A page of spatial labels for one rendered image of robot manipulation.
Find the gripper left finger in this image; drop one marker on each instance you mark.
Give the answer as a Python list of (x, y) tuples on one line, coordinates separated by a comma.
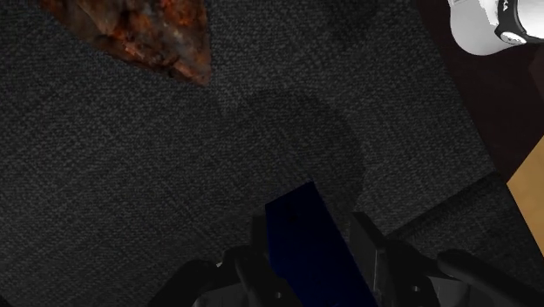
[(248, 276)]

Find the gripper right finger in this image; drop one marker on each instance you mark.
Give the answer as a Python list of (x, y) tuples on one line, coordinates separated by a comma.
[(395, 272)]

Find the dark blue rectangular box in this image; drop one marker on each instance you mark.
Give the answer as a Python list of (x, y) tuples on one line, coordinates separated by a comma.
[(312, 251)]

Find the dark grey fabric sofa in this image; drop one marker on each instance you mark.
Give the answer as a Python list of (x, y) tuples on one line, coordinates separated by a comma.
[(127, 170)]

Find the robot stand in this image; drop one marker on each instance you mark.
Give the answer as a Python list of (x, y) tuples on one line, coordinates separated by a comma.
[(493, 106)]

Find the rust brown mottled cushion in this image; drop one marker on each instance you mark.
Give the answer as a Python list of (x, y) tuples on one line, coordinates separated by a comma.
[(148, 34)]

